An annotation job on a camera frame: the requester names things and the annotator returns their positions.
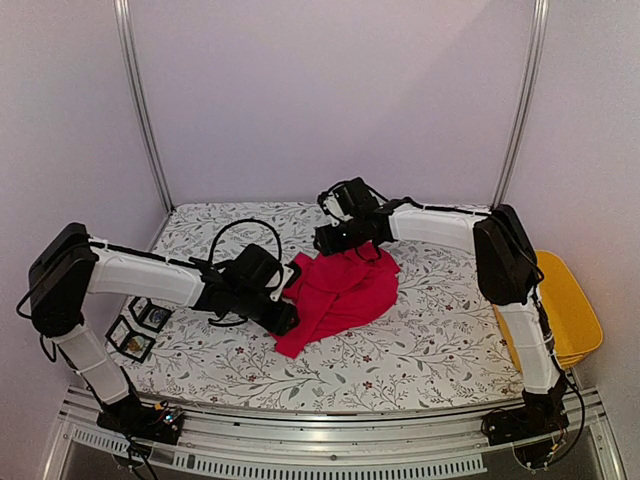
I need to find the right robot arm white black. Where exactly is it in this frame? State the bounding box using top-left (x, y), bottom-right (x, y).
top-left (314, 194), bottom-right (568, 436)

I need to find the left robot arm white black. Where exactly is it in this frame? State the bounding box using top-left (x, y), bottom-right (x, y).
top-left (16, 222), bottom-right (299, 434)

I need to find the aluminium frame post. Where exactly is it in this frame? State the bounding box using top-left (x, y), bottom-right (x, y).
top-left (113, 0), bottom-right (175, 214)
top-left (491, 0), bottom-right (550, 207)

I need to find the brooch box with orange brooch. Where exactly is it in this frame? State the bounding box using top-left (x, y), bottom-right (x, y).
top-left (105, 315), bottom-right (155, 363)

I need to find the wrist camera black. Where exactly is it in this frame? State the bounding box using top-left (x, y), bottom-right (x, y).
top-left (317, 177), bottom-right (380, 224)
top-left (224, 244), bottom-right (301, 301)

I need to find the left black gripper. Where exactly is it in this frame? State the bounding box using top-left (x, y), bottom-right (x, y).
top-left (233, 288), bottom-right (301, 338)

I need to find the brooch box with blue brooch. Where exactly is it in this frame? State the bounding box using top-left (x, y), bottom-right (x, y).
top-left (128, 297), bottom-right (173, 333)

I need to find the floral patterned table mat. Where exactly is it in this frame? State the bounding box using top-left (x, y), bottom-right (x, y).
top-left (99, 201), bottom-right (531, 414)

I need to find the right aluminium frame post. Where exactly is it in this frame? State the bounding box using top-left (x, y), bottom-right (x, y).
top-left (491, 0), bottom-right (550, 207)

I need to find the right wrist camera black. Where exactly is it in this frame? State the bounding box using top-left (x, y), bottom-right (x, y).
top-left (317, 177), bottom-right (380, 224)

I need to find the left black looped cable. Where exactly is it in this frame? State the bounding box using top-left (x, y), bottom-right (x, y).
top-left (207, 217), bottom-right (282, 274)

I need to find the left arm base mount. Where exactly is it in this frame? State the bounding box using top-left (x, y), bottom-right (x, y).
top-left (97, 398), bottom-right (184, 445)

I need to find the left aluminium frame post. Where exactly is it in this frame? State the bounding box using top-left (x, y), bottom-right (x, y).
top-left (113, 0), bottom-right (175, 214)

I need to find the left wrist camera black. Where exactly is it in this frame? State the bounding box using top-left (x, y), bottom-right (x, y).
top-left (224, 244), bottom-right (301, 301)

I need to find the red polo shirt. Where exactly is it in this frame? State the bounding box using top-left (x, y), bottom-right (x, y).
top-left (274, 243), bottom-right (400, 359)

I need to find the yellow plastic basket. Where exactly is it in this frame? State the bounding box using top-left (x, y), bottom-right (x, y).
top-left (492, 249), bottom-right (604, 374)

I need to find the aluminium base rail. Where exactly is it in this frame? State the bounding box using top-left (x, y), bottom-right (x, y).
top-left (42, 387), bottom-right (627, 479)

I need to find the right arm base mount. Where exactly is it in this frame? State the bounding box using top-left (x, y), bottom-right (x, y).
top-left (480, 405), bottom-right (569, 446)

